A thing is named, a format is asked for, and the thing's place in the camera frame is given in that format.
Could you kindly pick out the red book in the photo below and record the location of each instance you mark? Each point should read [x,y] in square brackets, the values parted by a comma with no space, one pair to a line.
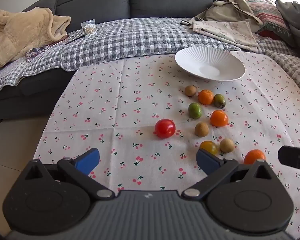
[58,41]

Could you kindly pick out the red tomato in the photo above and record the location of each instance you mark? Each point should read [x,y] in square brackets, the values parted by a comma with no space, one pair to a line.
[165,128]

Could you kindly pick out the yellow orange tomato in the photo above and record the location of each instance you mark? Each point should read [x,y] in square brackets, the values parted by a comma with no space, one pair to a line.
[210,147]

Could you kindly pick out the black pen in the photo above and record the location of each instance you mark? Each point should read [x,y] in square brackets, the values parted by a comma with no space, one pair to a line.
[76,38]

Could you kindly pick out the patterned fabric pouch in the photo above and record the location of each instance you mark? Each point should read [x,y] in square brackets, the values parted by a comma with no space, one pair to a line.
[32,53]

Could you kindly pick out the grey garment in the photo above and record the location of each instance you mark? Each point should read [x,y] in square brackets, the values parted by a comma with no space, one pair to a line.
[297,17]

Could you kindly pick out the cherry print tablecloth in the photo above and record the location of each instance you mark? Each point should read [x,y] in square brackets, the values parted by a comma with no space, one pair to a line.
[115,105]

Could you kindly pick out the beige tote bag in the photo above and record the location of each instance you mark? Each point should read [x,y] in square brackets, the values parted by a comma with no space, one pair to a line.
[222,12]

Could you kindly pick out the red cushion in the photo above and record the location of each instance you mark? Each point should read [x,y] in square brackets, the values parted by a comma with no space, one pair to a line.
[270,34]

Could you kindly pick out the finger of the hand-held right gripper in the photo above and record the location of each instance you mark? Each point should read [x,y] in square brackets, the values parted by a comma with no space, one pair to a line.
[292,156]

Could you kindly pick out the grey checkered quilt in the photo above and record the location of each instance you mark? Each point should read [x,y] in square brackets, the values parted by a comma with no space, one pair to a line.
[140,37]

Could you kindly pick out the striped patterned pillow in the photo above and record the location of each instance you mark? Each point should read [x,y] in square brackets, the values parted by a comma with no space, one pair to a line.
[265,10]

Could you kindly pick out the orange mandarin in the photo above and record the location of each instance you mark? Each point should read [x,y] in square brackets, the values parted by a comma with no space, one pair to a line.
[253,155]
[219,118]
[205,97]

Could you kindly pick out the small black object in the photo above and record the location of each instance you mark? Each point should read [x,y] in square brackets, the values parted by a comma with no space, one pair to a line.
[185,22]

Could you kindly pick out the clear cotton swab box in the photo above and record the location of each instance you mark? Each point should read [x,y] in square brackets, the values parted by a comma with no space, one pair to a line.
[89,28]

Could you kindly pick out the green and red fruit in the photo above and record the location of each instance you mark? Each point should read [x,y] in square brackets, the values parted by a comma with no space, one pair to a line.
[219,100]

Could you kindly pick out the green oval fruit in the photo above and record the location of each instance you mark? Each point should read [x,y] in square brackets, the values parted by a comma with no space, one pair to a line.
[195,110]

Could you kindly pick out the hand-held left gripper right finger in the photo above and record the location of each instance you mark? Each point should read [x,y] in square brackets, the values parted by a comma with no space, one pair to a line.
[206,161]

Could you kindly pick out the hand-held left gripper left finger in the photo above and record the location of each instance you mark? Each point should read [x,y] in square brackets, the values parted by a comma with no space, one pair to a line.
[88,160]

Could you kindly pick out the beige fleece blanket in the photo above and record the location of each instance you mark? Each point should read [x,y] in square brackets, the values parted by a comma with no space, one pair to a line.
[20,35]

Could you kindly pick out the brown kiwi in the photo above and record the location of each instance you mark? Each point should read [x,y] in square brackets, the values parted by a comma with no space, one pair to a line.
[190,90]
[201,129]
[226,145]

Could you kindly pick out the grey knitted blanket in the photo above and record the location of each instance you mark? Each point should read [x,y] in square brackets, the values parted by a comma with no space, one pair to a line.
[290,65]

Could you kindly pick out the floral print cloth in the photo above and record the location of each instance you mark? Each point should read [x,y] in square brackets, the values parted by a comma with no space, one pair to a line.
[227,31]

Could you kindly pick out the white ribbed bowl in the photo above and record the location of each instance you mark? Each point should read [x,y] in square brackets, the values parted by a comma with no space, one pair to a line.
[202,60]

